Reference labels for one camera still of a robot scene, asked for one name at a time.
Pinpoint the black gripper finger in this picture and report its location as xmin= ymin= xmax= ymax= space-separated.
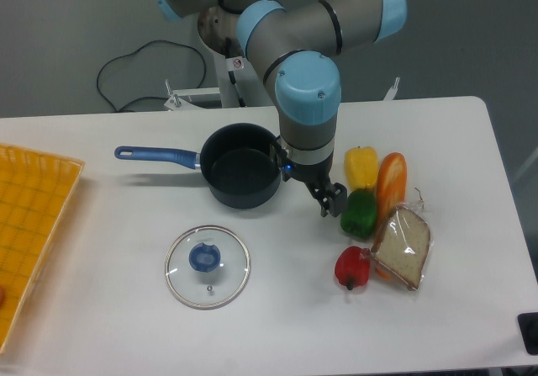
xmin=329 ymin=183 xmax=347 ymax=216
xmin=305 ymin=182 xmax=330 ymax=217

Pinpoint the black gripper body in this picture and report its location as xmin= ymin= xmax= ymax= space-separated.
xmin=269 ymin=136 xmax=335 ymax=184

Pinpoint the toast slice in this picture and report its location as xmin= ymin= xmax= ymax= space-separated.
xmin=371 ymin=188 xmax=432 ymax=291

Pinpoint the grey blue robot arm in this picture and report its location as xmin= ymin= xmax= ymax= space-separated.
xmin=156 ymin=0 xmax=407 ymax=216

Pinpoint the small orange item under toast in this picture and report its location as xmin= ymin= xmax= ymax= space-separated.
xmin=374 ymin=266 xmax=393 ymax=281

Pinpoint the green bell pepper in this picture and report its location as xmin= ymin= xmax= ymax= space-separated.
xmin=340 ymin=189 xmax=377 ymax=239

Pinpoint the yellow bell pepper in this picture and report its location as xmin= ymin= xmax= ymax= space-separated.
xmin=344 ymin=146 xmax=379 ymax=190

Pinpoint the orange bread loaf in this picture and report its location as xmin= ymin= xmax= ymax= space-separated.
xmin=376 ymin=152 xmax=408 ymax=228

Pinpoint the red bell pepper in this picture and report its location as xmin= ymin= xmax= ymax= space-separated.
xmin=334 ymin=246 xmax=371 ymax=290

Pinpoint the glass lid blue knob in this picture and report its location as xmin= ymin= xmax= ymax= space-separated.
xmin=164 ymin=225 xmax=251 ymax=310

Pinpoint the black device at table edge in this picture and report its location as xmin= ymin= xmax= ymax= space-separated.
xmin=517 ymin=312 xmax=538 ymax=356

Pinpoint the yellow woven basket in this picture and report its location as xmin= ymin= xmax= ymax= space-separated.
xmin=1 ymin=143 xmax=85 ymax=352

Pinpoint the dark pot blue handle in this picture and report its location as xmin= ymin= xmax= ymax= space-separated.
xmin=114 ymin=123 xmax=281 ymax=209

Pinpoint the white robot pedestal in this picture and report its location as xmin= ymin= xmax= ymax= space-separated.
xmin=197 ymin=5 xmax=278 ymax=109

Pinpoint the white table clamp bracket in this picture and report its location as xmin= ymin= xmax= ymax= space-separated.
xmin=164 ymin=79 xmax=222 ymax=111

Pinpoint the black cable on floor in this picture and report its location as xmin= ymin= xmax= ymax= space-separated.
xmin=96 ymin=40 xmax=208 ymax=114

